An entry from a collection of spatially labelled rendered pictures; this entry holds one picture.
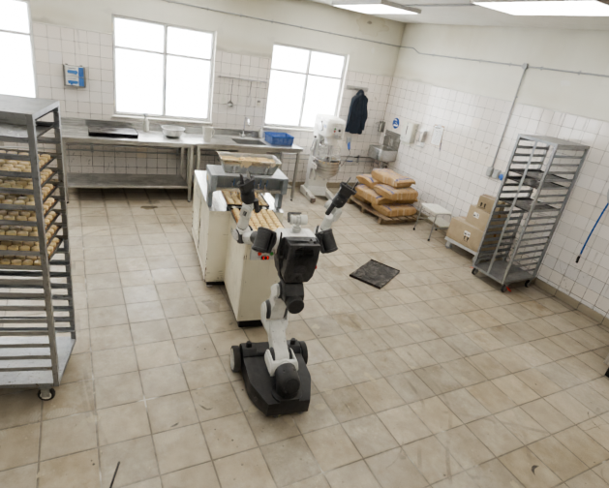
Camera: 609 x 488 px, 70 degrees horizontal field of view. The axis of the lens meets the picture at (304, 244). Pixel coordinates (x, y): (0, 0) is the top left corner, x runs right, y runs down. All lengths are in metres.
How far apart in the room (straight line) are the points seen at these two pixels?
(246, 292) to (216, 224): 0.79
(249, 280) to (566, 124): 4.28
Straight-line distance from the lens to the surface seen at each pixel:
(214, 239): 4.19
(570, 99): 6.23
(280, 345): 3.19
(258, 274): 3.64
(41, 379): 3.34
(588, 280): 6.05
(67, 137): 6.25
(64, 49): 6.85
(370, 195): 7.10
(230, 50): 7.17
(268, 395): 3.09
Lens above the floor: 2.29
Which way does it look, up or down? 24 degrees down
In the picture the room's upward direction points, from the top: 10 degrees clockwise
